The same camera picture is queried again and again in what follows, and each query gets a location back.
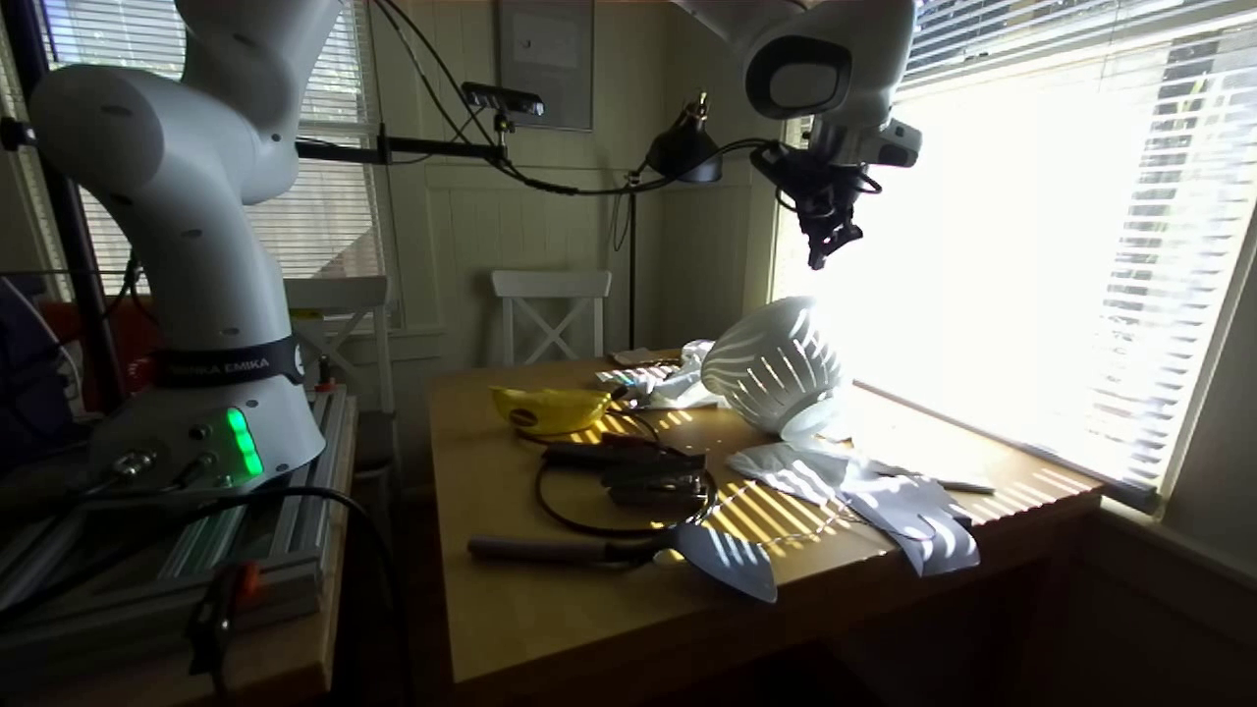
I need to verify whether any black camera on pole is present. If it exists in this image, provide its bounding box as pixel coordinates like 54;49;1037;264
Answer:
456;79;553;133

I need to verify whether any black corded device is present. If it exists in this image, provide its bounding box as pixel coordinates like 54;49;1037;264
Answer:
541;433;719;523

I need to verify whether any crumpled white paper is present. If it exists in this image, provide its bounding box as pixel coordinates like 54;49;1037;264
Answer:
779;390;867;463

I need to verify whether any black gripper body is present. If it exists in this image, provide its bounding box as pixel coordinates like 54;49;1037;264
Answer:
780;139;876;232

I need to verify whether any white wooden chair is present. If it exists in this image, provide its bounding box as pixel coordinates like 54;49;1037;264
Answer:
488;269;617;370
282;273;394;420

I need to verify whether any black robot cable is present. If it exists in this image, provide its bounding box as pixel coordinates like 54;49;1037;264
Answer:
367;0;791;206

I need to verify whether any white slotted bowl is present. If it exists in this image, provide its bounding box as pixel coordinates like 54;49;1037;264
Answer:
699;297;847;442

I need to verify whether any black horizontal pole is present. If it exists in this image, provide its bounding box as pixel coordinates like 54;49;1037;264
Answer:
0;116;511;170

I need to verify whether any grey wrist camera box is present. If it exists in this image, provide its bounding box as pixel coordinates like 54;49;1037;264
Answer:
872;117;922;170

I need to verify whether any wooden handled trowel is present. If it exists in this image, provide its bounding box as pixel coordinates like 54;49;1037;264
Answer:
465;515;780;608

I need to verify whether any patterned white sheet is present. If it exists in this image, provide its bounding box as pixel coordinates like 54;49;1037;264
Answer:
724;438;858;520

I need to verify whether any black desk lamp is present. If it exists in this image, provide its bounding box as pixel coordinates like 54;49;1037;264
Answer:
626;86;725;354

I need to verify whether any yellow plastic banana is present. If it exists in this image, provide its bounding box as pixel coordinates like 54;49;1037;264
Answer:
488;382;619;442

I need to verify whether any black power cable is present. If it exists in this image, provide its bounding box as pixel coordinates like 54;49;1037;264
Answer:
189;485;414;707

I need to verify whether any large white window blind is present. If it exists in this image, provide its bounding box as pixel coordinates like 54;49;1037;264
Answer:
771;0;1257;494

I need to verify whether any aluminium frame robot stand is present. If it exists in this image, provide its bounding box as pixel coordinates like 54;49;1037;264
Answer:
0;390;360;700

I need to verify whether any small white window blind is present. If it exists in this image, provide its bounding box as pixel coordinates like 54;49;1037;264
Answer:
34;0;386;289

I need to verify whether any grey wall panel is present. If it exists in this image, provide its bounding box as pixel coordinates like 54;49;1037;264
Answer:
490;0;596;133

